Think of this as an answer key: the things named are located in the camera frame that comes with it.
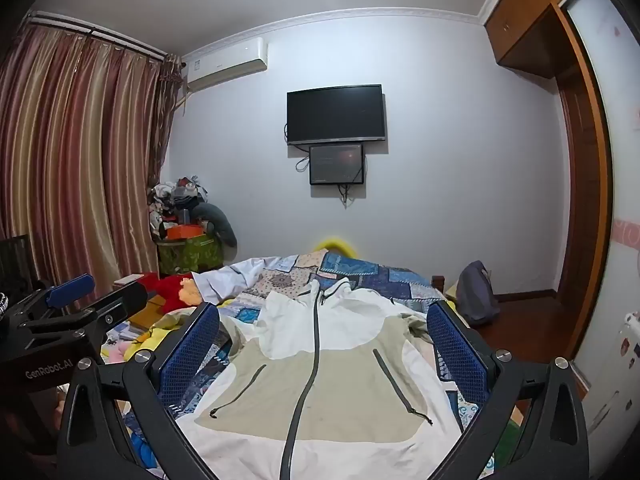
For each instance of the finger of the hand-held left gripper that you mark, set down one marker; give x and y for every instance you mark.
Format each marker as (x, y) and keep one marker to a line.
(70, 288)
(117, 302)

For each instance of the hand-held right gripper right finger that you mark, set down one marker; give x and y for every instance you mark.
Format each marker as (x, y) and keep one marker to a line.
(457, 350)

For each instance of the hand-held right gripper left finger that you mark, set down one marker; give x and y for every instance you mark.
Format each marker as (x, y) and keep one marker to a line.
(192, 350)

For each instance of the white and beige jacket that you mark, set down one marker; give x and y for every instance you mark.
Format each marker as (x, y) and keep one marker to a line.
(350, 385)

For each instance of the pile of clothes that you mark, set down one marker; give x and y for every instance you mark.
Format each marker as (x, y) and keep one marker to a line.
(175, 195)

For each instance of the red box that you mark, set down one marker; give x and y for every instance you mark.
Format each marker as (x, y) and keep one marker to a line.
(137, 280)

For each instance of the yellow printed blanket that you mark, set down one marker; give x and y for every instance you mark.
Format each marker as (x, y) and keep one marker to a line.
(150, 335)

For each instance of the red plush toy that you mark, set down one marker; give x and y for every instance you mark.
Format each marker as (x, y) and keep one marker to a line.
(170, 290)

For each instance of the grey bag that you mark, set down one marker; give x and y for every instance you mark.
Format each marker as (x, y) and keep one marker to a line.
(477, 295)

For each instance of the black desk monitor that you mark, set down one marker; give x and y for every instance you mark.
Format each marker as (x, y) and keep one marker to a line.
(17, 260)

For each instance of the white shirt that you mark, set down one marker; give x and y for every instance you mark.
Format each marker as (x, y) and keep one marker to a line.
(235, 280)

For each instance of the green storage box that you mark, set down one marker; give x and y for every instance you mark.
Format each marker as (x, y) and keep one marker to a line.
(190, 255)

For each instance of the orange box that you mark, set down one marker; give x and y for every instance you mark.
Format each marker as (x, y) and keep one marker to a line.
(185, 232)

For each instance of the patchwork printed blanket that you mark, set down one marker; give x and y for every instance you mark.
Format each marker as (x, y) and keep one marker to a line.
(370, 272)

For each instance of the striped pink curtain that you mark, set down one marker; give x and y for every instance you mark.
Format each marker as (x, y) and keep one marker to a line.
(75, 160)

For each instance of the grey neck pillow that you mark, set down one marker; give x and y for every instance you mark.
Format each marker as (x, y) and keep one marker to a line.
(222, 222)

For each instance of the yellow curved object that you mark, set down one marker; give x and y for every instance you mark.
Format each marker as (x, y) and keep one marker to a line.
(332, 244)

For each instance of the wooden wardrobe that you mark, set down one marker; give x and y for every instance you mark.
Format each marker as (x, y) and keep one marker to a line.
(580, 160)

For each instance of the curtain rod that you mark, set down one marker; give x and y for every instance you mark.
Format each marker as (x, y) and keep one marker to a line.
(100, 35)

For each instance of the white air conditioner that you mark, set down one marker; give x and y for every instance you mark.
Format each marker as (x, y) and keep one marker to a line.
(225, 62)

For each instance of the wooden bed frame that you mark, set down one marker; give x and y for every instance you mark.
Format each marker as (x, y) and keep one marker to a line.
(438, 282)

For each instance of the small black wall monitor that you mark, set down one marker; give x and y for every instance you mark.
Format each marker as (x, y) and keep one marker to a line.
(336, 164)

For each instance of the black wall television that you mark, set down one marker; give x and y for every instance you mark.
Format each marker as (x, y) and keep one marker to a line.
(335, 114)

